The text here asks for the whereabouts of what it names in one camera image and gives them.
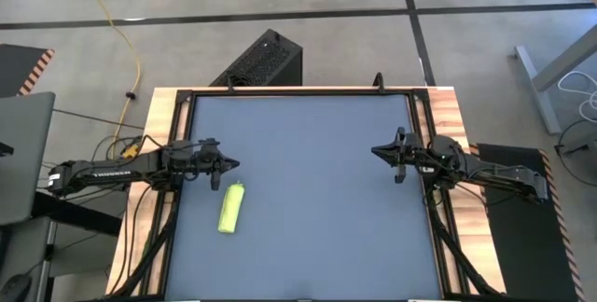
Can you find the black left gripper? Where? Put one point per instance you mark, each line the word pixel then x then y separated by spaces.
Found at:
pixel 191 160

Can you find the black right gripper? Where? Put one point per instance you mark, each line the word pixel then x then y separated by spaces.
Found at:
pixel 410 153

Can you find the yellow-green microfibre towel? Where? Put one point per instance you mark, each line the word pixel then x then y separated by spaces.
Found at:
pixel 231 209

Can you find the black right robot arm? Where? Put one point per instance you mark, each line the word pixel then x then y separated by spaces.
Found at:
pixel 503 176

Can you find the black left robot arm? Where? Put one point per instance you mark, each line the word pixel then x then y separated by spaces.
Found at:
pixel 112 174

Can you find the blue-grey table mat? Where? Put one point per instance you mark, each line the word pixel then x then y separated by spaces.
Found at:
pixel 303 129

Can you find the yellow power plug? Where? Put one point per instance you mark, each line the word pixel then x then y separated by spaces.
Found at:
pixel 130 151

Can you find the black computer tower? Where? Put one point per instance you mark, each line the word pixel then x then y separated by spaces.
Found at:
pixel 266 62

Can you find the grey metal desk leg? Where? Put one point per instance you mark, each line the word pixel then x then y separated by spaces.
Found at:
pixel 536 87

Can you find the large black striped-edge floor mat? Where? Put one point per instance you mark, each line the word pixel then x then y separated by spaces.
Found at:
pixel 522 246

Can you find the grey laptop lid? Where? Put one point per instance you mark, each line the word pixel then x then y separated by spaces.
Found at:
pixel 23 153

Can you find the grey side table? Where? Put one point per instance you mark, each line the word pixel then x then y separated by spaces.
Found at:
pixel 23 255

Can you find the small black striped-edge floor mat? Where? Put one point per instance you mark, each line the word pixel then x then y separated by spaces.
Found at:
pixel 16 69

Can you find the black computer mouse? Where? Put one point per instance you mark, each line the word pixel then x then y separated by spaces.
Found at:
pixel 16 287

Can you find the black frame hook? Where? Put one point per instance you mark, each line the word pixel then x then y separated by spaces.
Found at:
pixel 230 85
pixel 379 83

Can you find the black metal table frame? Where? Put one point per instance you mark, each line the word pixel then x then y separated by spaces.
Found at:
pixel 303 92

